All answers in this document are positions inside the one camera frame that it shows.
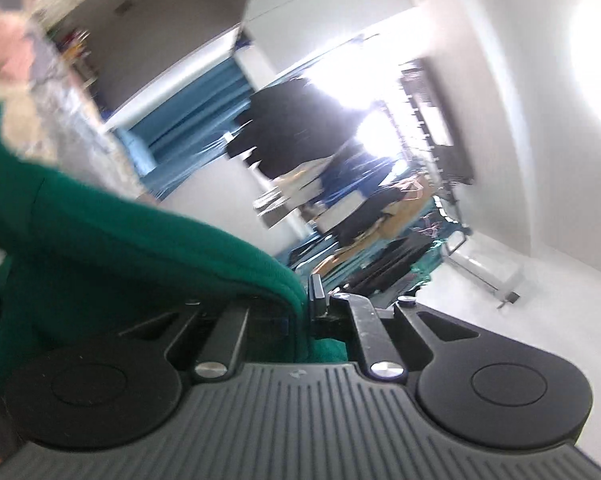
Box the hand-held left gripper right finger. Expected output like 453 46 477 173
307 274 481 382

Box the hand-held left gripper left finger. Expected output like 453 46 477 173
118 300 288 380

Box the green sweater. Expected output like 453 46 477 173
0 100 352 397

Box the metal clothes drying rack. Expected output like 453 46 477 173
394 59 477 198

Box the dark grey hanging garment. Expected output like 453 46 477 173
337 237 433 297

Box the navy hanging garment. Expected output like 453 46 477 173
325 186 396 247

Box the beige hanging garment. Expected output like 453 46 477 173
377 175 433 242

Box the white air conditioner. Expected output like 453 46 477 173
446 246 525 307

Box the blue white hanging shirt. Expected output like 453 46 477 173
320 154 397 207

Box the black hanging jacket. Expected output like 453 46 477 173
225 77 363 182

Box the blue curtain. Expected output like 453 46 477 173
114 55 255 197

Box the bed with patchwork quilt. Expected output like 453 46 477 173
28 35 158 206

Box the group of small bottles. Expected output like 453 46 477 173
50 29 92 61

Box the round ceiling light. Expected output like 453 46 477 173
569 0 601 132

